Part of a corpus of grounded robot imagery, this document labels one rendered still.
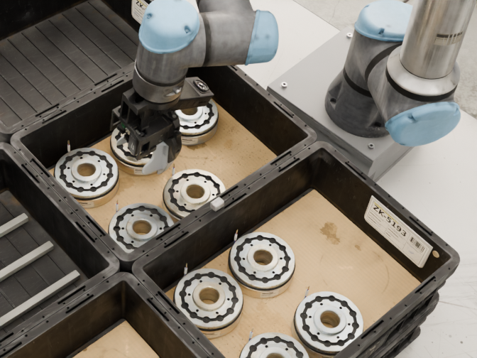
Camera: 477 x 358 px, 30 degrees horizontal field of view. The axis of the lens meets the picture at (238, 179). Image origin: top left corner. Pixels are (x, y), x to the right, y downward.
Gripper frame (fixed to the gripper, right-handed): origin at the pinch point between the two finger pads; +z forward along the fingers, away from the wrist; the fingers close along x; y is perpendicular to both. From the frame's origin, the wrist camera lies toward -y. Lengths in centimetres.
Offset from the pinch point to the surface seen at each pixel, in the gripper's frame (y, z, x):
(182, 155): -5.1, 1.8, 2.1
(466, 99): -143, 86, 0
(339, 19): -137, 92, -52
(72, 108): 8.5, -6.5, -11.2
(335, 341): 1.8, -6.9, 43.4
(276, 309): 3.1, -2.4, 33.6
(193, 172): -2.3, -2.1, 7.3
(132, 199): 7.5, 1.5, 4.3
